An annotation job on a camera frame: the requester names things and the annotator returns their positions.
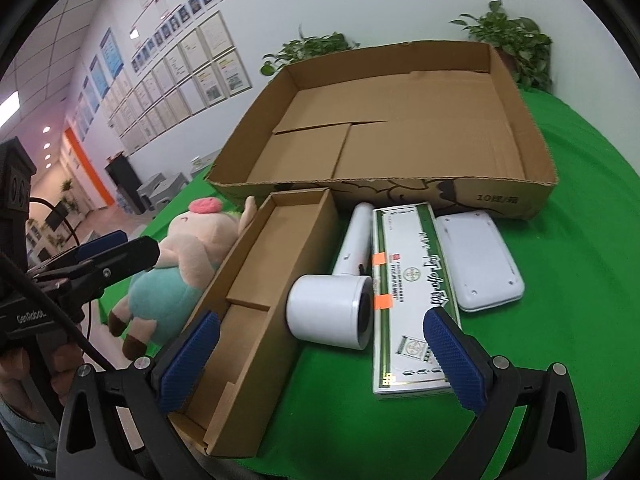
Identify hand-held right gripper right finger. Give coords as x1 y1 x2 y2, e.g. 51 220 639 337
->
423 305 587 480

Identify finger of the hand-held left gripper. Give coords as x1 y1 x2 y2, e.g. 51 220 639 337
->
27 236 162 311
30 230 127 273

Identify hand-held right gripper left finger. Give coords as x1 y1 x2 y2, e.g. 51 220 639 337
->
54 309 223 480

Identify green and white medicine box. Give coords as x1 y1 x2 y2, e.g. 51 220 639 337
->
370 202 463 401

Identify large cardboard box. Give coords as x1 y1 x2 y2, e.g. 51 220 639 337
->
206 40 558 221

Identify person's left forearm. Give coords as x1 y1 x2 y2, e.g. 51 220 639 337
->
0 395 60 468

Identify person's left hand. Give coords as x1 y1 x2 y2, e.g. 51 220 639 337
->
0 325 85 407

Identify pink pig plush toy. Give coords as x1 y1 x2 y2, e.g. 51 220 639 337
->
107 196 258 358

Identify black cabinet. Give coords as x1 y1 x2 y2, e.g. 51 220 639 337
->
105 152 146 213

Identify grey stools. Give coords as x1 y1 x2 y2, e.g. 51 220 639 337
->
137 172 188 211

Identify white flat device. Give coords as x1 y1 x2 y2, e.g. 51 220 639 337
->
434 211 526 313

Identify white hair dryer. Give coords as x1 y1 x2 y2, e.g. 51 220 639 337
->
286 202 375 351

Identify narrow cardboard box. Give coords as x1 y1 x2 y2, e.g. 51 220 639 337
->
167 187 341 457

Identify green tablecloth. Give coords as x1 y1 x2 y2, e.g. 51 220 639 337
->
97 90 640 480

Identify row of portrait photos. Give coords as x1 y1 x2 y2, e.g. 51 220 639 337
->
130 0 291 73

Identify small potted plant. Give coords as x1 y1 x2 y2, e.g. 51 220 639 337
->
260 25 358 78

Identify large potted plant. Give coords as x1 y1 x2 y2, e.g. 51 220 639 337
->
450 0 553 93

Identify blue wall posters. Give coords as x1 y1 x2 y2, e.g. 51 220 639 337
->
75 27 126 141

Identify wall of framed certificates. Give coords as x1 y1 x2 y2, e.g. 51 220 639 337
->
107 10 251 153

